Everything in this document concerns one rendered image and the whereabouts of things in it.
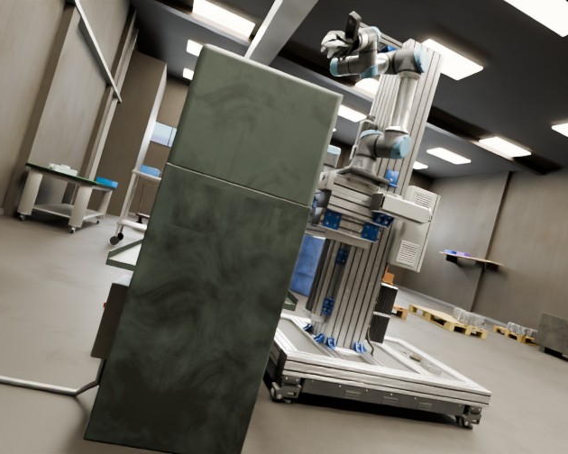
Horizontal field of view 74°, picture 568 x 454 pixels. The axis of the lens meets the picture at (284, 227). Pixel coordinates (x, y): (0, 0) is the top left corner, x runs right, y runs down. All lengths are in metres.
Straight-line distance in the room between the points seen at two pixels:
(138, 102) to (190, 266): 10.04
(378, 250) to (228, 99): 1.34
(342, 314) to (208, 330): 1.12
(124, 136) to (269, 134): 9.83
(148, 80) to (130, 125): 1.29
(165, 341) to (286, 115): 0.80
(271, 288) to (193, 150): 0.50
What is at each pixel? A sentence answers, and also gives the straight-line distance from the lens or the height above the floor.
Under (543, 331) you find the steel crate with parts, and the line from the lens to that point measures 8.74.
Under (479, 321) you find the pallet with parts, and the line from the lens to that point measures 7.42.
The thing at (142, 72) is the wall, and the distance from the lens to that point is 11.32.
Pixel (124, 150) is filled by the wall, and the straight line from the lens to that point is 10.92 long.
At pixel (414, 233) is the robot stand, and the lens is 2.30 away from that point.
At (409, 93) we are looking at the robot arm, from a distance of 2.02.
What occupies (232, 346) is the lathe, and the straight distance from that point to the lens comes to 1.26.
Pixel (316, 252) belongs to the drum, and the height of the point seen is 0.64.
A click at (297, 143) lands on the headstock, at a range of 1.24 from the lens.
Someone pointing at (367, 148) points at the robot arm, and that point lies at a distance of 1.99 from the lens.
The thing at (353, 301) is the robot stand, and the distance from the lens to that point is 2.22.
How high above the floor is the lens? 0.75
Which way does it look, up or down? 1 degrees up
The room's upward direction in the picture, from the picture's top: 16 degrees clockwise
